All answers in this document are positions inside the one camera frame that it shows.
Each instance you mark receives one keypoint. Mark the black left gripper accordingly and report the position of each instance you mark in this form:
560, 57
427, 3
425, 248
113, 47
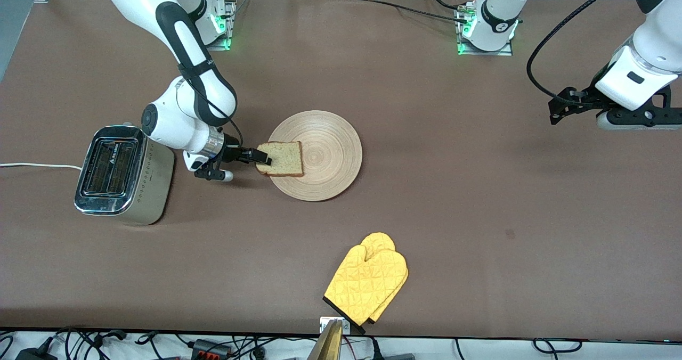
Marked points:
582, 100

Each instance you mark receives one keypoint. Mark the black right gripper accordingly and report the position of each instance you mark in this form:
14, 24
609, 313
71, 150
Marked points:
233, 153

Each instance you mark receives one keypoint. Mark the brown-crusted bread slice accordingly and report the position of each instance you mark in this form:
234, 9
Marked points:
285, 158

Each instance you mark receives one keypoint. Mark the round light wooden plate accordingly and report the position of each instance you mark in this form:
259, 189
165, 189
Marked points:
325, 157

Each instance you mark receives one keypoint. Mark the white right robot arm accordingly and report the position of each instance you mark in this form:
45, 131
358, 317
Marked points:
181, 30

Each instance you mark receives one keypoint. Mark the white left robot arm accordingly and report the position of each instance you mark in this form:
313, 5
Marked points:
655, 40

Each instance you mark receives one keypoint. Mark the silver two-slot toaster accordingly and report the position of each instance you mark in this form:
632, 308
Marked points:
154, 179

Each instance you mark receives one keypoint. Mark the yellow quilted oven mitt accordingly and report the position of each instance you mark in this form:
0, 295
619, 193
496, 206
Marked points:
402, 280
362, 280

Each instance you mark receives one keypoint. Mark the black and red connector box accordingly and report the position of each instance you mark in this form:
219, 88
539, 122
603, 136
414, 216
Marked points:
210, 348

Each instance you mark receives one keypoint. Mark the black power adapter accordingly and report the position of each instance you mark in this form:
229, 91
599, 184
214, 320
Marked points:
34, 355

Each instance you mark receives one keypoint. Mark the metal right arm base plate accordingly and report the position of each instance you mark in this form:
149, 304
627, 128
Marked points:
226, 44

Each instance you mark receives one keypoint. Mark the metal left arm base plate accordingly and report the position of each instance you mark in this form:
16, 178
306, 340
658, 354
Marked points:
503, 52

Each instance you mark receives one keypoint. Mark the small silver metal bracket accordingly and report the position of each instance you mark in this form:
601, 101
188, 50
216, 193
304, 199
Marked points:
323, 325

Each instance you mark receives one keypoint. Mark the gold metal camera mount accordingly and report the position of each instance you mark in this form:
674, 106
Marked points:
327, 346

